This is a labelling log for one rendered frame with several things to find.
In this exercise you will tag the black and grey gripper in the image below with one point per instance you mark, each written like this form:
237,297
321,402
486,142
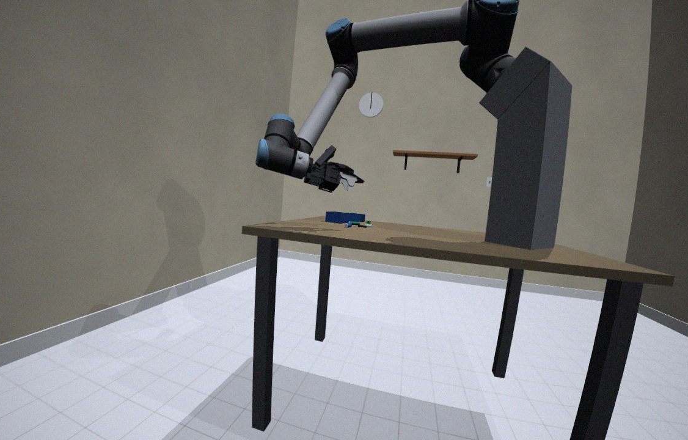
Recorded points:
328,176

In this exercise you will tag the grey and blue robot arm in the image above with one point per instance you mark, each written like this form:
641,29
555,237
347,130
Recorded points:
486,26

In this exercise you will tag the blue three-compartment bin rack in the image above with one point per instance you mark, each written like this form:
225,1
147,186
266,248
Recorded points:
339,217

